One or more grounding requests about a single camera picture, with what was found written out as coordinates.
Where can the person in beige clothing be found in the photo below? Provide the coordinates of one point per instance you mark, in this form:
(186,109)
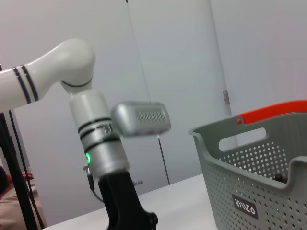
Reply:
(9,210)

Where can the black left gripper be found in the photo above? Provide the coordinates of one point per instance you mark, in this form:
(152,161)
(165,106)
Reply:
(120,198)

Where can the black tripod stand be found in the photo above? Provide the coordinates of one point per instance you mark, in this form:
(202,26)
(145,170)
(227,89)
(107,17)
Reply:
(21,191)

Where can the grey perforated plastic storage bin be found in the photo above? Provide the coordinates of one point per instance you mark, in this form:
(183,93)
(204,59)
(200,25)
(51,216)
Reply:
(239,191)

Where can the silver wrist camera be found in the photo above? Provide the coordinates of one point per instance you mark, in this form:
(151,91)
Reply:
(141,117)

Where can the grey door hinge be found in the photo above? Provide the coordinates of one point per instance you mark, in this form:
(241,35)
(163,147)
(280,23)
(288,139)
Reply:
(226,97)

